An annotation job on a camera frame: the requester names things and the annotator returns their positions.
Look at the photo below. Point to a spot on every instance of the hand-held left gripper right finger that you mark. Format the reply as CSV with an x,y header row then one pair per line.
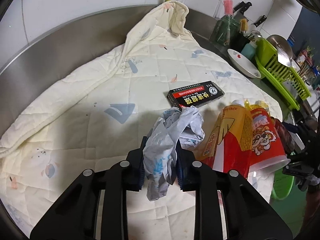
x,y
182,170

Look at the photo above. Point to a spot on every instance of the green glass jar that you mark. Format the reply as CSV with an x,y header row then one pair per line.
x,y
222,32

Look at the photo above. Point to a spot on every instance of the pink bottle brush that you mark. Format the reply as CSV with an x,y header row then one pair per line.
x,y
228,6

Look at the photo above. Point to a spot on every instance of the yellow and red bottle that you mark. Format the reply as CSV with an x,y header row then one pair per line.
x,y
232,130

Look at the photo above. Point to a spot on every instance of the white and blue wrapper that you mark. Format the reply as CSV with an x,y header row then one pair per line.
x,y
162,142

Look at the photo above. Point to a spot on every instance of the yellow scrubber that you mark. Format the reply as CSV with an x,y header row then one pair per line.
x,y
243,25

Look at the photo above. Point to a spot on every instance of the red printed plastic cup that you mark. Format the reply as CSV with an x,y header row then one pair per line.
x,y
265,140

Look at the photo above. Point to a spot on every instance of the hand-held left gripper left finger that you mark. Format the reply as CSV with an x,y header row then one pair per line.
x,y
138,166

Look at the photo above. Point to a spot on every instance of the white ceramic bowl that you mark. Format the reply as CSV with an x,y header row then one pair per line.
x,y
241,61

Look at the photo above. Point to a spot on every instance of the green dish rack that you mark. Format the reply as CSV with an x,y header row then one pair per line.
x,y
272,67

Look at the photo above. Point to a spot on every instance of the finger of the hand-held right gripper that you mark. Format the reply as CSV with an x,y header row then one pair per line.
x,y
297,168
293,128

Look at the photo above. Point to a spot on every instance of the black box with red label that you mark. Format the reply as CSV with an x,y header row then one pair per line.
x,y
195,96

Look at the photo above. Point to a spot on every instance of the yellow snack wrapper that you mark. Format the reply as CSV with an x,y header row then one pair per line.
x,y
260,103

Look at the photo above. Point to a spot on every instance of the red jar with plant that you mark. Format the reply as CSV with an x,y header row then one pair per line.
x,y
301,57

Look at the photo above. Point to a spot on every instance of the metal ladle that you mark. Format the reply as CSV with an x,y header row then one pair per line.
x,y
285,56

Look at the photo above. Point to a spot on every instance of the cream quilted blanket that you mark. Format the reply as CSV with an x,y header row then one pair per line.
x,y
100,80

